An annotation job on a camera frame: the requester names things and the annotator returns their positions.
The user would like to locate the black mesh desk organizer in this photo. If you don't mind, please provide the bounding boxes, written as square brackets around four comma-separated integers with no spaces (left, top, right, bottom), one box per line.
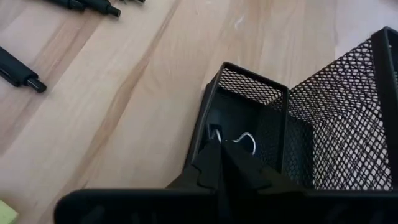
[183,26,398,191]

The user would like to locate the green sticky note pad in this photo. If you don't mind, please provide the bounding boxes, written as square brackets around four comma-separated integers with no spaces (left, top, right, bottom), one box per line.
[0,200,19,224]

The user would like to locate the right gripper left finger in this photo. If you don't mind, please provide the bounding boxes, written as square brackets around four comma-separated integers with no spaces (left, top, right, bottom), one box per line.
[167,139,223,191]

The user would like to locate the black binder clip silver handles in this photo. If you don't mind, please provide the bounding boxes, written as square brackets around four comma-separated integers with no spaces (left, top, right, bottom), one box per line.
[207,123,257,156]

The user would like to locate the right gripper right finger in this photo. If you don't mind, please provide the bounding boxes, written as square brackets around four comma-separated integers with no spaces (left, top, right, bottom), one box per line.
[220,141,307,224]

